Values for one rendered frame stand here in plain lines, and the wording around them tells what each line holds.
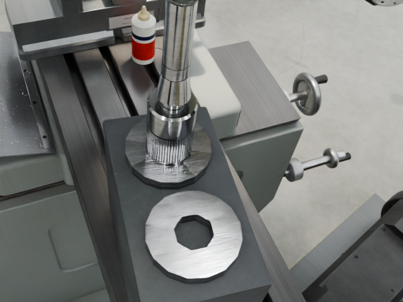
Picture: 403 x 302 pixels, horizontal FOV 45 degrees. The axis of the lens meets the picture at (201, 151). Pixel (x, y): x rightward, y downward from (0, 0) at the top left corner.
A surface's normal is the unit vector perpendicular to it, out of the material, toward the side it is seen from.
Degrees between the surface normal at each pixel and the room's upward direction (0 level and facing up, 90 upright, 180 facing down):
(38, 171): 90
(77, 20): 90
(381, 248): 0
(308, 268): 0
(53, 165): 90
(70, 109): 0
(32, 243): 90
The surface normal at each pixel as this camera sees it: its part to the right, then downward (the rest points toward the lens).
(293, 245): 0.11, -0.60
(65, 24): 0.40, 0.76
